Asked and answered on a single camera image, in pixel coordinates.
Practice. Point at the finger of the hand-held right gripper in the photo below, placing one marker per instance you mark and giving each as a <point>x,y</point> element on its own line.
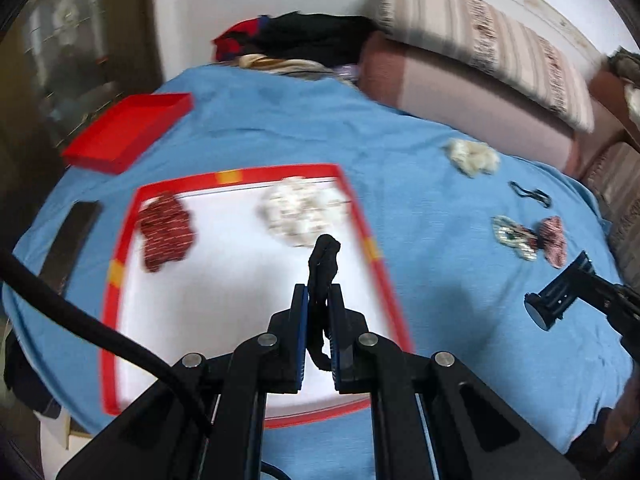
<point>560,292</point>

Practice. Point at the glass cabinet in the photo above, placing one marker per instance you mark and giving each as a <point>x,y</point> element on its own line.
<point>75,50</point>

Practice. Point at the black garment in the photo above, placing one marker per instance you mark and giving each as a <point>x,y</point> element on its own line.
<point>315,32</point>

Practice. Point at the pink patterned scrunchie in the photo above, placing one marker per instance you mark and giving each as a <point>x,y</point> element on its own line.
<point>552,250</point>

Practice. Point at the white box with red rim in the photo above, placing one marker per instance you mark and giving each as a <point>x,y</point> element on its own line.
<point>225,285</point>

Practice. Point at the beige cloth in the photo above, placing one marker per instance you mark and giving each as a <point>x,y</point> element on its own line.
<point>280,64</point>

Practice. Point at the red garment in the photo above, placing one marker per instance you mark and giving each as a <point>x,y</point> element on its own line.
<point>235,40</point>

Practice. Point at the pink sofa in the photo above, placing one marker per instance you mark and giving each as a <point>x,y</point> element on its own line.
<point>425,90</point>

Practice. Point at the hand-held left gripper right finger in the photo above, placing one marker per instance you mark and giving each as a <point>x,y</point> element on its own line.
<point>336,340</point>

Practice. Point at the white patterned scrunchie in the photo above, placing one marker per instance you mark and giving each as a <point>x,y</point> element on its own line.
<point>295,210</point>

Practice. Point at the blue blanket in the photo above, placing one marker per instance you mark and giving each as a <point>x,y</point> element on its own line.
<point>300,125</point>

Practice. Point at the dark cloth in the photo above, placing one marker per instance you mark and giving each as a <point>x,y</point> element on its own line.
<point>30,380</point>

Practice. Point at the brown striped cushion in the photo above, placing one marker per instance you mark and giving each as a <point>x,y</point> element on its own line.
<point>617,195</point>

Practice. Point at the dark red patterned scrunchie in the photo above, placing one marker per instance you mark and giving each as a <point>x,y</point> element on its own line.
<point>165,235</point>

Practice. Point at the dark flat rectangular object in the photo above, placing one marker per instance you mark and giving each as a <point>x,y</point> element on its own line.
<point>70,245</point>

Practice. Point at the green and white scrunchie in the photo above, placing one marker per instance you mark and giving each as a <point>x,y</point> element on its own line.
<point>525,250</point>

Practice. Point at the red box lid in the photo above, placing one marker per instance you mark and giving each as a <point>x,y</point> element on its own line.
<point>125,130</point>

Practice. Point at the cream fluffy scrunchie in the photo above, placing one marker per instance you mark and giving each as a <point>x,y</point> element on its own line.
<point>472,157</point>

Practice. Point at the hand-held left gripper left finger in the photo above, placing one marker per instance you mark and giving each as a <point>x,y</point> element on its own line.
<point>300,330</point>

